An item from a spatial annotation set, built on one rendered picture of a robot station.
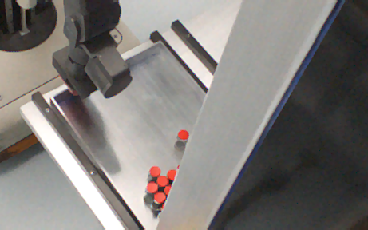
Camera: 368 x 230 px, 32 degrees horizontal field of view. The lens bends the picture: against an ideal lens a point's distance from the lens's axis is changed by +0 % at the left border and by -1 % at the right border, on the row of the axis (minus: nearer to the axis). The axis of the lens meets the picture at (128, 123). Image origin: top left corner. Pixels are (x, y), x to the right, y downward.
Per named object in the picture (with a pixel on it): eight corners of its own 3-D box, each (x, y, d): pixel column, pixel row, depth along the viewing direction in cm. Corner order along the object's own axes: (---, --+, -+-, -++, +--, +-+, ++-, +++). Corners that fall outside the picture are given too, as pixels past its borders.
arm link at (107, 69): (111, -9, 102) (65, 11, 99) (152, 45, 99) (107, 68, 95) (100, 33, 113) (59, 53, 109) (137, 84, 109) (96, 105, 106)
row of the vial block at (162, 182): (223, 157, 121) (230, 146, 117) (148, 205, 115) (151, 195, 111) (217, 148, 122) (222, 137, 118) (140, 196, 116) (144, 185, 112)
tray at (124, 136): (263, 176, 120) (269, 168, 117) (152, 249, 111) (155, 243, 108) (158, 50, 133) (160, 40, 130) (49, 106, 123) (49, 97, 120)
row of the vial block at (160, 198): (231, 167, 121) (237, 156, 117) (155, 215, 114) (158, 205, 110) (224, 157, 121) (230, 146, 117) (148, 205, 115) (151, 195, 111)
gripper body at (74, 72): (81, 101, 114) (85, 81, 107) (50, 58, 117) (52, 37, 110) (111, 85, 116) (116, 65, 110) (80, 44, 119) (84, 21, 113)
